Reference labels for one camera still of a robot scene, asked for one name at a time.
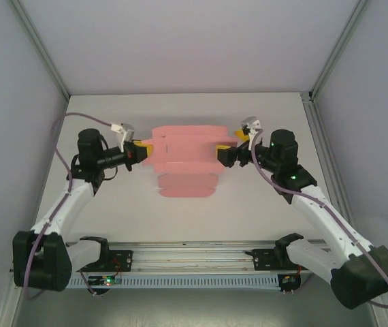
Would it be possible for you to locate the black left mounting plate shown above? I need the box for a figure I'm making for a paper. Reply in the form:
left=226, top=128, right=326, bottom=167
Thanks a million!
left=77, top=249, right=135, bottom=274

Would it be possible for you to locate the aluminium left frame post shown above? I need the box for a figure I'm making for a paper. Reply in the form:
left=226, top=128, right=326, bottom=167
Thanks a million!
left=9, top=0, right=71, bottom=100

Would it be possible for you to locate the aluminium right frame post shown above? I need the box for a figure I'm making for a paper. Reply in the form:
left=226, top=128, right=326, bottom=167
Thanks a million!
left=308, top=0, right=369, bottom=102

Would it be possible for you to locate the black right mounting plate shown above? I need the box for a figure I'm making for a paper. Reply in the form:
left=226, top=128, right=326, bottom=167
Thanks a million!
left=244, top=248, right=304, bottom=273

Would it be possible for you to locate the black mounting plate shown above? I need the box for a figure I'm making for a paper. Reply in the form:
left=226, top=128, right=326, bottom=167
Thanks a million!
left=77, top=249, right=135, bottom=274
left=244, top=248, right=304, bottom=273

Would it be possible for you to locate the white slotted cable duct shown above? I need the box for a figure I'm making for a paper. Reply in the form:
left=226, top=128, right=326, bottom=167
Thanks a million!
left=67, top=274, right=280, bottom=291

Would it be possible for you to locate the aluminium frame post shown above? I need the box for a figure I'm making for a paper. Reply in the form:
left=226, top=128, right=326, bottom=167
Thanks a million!
left=308, top=0, right=369, bottom=102
left=9, top=0, right=71, bottom=100

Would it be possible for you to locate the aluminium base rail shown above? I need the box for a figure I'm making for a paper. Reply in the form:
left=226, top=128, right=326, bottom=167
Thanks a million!
left=65, top=238, right=328, bottom=273

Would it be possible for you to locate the left circuit board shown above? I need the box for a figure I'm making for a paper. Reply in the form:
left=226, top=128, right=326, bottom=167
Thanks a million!
left=88, top=274, right=122, bottom=287

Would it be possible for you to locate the pink paper box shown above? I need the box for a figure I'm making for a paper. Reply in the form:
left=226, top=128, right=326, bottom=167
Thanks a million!
left=142, top=125, right=238, bottom=199

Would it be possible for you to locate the aluminium side frame rail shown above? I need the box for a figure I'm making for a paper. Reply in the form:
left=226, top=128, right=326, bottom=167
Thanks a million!
left=301, top=94, right=353, bottom=222

